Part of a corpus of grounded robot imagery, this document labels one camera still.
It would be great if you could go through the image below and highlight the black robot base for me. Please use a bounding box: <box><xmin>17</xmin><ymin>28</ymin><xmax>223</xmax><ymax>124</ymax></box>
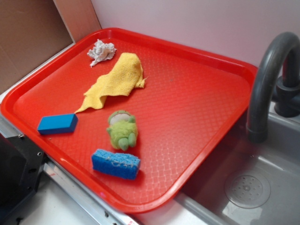
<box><xmin>0</xmin><ymin>135</ymin><xmax>45</xmax><ymax>210</ymax></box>

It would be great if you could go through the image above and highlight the red plastic tray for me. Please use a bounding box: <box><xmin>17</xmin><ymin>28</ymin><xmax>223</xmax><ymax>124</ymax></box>
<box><xmin>0</xmin><ymin>28</ymin><xmax>256</xmax><ymax>214</ymax></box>

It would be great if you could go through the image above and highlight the blue rectangular block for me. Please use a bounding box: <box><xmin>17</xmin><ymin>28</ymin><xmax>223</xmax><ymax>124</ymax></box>
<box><xmin>37</xmin><ymin>114</ymin><xmax>78</xmax><ymax>135</ymax></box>

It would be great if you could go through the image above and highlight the yellow cloth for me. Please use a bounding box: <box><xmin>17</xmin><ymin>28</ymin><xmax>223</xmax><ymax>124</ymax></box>
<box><xmin>75</xmin><ymin>52</ymin><xmax>146</xmax><ymax>113</ymax></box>

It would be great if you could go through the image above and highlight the brown cardboard panel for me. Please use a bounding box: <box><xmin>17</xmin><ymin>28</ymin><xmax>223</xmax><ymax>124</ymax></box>
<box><xmin>0</xmin><ymin>0</ymin><xmax>101</xmax><ymax>94</ymax></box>

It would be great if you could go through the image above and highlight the blue sponge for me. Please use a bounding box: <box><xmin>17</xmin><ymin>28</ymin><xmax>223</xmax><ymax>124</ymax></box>
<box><xmin>91</xmin><ymin>149</ymin><xmax>141</xmax><ymax>180</ymax></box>

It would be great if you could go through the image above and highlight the green plush frog toy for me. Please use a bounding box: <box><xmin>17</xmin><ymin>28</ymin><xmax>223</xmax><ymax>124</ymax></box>
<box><xmin>106</xmin><ymin>110</ymin><xmax>138</xmax><ymax>151</ymax></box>

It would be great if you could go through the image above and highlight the crumpled white paper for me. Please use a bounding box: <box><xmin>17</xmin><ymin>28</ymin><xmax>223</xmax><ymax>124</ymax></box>
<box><xmin>87</xmin><ymin>39</ymin><xmax>117</xmax><ymax>68</ymax></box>

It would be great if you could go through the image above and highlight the grey curved faucet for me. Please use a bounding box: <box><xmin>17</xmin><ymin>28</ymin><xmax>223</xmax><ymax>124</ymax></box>
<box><xmin>246</xmin><ymin>32</ymin><xmax>300</xmax><ymax>143</ymax></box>

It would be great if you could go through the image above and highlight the grey toy sink basin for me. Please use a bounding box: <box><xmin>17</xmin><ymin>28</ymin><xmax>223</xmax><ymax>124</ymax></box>
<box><xmin>176</xmin><ymin>112</ymin><xmax>300</xmax><ymax>225</ymax></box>

